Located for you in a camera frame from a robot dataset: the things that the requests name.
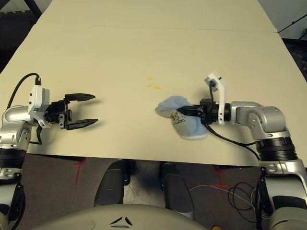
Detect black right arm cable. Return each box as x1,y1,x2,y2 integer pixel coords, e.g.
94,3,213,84
207,80,264,161

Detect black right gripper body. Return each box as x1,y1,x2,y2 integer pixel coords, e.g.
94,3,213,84
197,98,220,126

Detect light blue terry rag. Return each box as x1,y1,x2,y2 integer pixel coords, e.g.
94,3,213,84
154,95,208,140

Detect black table foot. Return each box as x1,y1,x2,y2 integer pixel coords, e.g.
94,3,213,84
47,155,87,162
214,164,262,172

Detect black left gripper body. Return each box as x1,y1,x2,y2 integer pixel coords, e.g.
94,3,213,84
45,99,72,129

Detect beige robot torso shell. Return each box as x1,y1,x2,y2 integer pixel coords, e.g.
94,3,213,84
35,204,207,230

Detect black tripod stand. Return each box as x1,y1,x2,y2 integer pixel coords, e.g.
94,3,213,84
277,16,307,39

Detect yellow liquid spill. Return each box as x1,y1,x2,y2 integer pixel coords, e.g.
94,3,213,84
145,77,164,92

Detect dark grey robot left leg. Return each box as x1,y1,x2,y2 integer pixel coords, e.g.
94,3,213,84
94,161,131,207

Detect black floor cable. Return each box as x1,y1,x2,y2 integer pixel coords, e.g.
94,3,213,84
227,181,260,212

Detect black metal shelf frame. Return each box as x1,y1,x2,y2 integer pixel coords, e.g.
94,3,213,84
23,0,46,18

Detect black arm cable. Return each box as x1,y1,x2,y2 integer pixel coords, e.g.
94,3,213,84
207,80,264,161
7,73,44,146

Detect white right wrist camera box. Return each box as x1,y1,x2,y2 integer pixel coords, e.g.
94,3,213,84
204,70,227,126

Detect dark grey robot leg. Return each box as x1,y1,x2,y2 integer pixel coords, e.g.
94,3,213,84
160,162,195,219
94,161,131,207

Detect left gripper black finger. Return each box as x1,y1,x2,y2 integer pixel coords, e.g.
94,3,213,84
66,118,99,131
64,92,96,103

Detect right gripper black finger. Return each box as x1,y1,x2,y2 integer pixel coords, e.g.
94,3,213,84
178,105,202,112
181,110,202,118

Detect black foam floor mat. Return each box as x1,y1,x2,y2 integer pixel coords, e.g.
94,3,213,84
281,37,307,82
0,10,37,73

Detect white floor cable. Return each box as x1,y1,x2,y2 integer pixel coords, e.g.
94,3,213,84
189,184,262,217

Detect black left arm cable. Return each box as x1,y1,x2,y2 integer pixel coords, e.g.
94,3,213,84
7,73,44,146

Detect dark grey robot right leg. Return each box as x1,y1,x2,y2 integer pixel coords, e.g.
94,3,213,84
160,162,195,219

